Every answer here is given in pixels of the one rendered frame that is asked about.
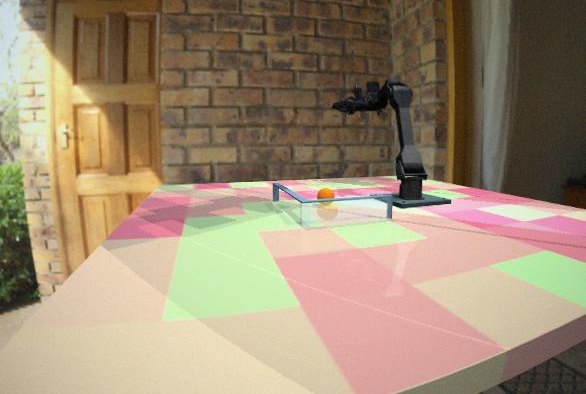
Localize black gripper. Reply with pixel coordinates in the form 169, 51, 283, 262
332, 96, 367, 115

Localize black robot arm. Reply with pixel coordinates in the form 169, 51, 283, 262
366, 79, 428, 200

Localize clear low corner walls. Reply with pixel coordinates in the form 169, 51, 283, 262
273, 185, 391, 228

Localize orange ball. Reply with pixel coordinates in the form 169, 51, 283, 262
317, 188, 335, 199

